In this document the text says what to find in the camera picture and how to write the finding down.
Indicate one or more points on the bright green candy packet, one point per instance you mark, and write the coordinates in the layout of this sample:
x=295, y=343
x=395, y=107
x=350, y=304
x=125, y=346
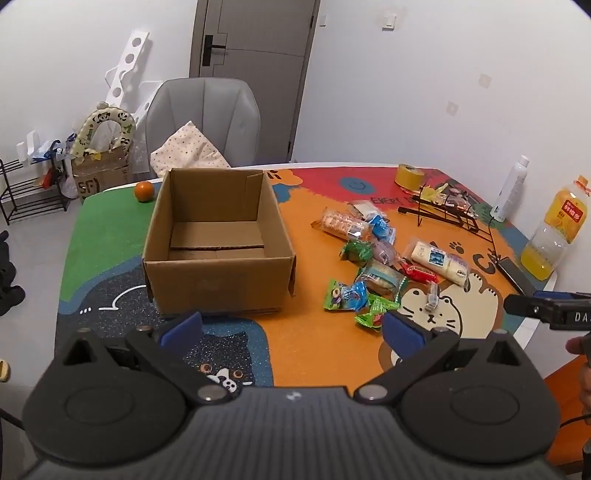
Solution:
x=374, y=311

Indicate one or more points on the white wall hook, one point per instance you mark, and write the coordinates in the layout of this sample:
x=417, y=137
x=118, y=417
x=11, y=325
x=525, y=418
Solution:
x=451, y=107

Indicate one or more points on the yellow oil bottle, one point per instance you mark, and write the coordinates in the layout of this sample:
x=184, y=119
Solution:
x=554, y=230

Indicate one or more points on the blue white plastic bags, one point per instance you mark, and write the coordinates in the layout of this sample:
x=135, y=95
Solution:
x=46, y=150

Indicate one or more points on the red snack packet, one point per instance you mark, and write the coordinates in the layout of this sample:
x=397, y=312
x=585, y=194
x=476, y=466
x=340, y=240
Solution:
x=418, y=272

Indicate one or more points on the blue green candy packet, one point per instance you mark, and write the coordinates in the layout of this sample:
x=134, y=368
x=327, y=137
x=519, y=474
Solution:
x=346, y=295

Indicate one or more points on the white plastic holder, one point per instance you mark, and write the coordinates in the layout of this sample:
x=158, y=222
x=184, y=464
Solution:
x=27, y=145

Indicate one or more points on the dark green snack packet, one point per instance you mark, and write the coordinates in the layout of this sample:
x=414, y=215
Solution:
x=356, y=251

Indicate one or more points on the grey door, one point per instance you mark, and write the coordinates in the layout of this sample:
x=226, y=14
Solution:
x=258, y=78

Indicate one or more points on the colourful cartoon table mat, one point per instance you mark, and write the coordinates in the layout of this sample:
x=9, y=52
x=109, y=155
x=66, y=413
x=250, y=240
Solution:
x=323, y=350

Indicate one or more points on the person's right hand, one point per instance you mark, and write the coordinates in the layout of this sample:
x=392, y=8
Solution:
x=582, y=345

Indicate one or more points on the red item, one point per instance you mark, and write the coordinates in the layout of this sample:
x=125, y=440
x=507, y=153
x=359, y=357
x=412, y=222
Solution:
x=49, y=178

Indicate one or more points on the purple snack packet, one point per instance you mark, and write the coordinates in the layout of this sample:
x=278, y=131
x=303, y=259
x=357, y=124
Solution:
x=385, y=254

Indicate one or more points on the small clear white packet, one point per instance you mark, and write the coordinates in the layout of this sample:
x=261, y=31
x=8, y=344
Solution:
x=431, y=297

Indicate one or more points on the yellow tape roll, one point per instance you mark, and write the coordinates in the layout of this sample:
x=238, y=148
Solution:
x=408, y=177

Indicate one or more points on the black shoe rack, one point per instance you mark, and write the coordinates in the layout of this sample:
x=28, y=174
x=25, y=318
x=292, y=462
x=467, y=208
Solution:
x=32, y=194

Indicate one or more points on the black shoes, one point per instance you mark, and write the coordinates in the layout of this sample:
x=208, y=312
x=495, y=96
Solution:
x=9, y=281

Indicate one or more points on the clear cookie packet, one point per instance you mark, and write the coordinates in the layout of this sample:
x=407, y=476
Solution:
x=339, y=224

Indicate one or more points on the white spray bottle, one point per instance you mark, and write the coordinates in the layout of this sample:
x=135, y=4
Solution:
x=508, y=189

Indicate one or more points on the orange fruit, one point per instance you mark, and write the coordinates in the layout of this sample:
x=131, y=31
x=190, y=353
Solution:
x=144, y=191

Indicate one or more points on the sandwich biscuit packet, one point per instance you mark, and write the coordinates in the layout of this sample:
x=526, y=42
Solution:
x=381, y=279

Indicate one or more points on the dotted cream cushion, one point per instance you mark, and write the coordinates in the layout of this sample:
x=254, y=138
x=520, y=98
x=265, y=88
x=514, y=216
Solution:
x=189, y=150

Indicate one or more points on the small blue snack packet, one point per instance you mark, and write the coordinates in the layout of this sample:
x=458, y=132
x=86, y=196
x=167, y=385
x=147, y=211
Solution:
x=383, y=229

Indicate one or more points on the black flat device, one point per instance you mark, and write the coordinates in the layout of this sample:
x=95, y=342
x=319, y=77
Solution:
x=515, y=276

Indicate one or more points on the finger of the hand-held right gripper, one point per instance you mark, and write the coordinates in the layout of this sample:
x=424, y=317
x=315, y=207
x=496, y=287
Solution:
x=526, y=307

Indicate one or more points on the white perforated rack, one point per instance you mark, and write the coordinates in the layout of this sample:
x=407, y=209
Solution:
x=129, y=57

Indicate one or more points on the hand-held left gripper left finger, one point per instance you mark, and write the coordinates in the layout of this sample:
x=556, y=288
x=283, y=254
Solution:
x=182, y=330

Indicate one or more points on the white bread packet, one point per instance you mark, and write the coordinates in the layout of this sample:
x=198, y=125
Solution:
x=436, y=261

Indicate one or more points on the grey upholstered chair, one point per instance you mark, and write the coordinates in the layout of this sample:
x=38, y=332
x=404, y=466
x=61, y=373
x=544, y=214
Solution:
x=207, y=106

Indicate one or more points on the taped brown cardboard box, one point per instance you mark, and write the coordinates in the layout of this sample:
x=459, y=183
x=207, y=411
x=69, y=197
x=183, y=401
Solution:
x=99, y=177

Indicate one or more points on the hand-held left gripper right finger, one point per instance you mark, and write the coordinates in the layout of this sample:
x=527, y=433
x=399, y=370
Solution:
x=401, y=333

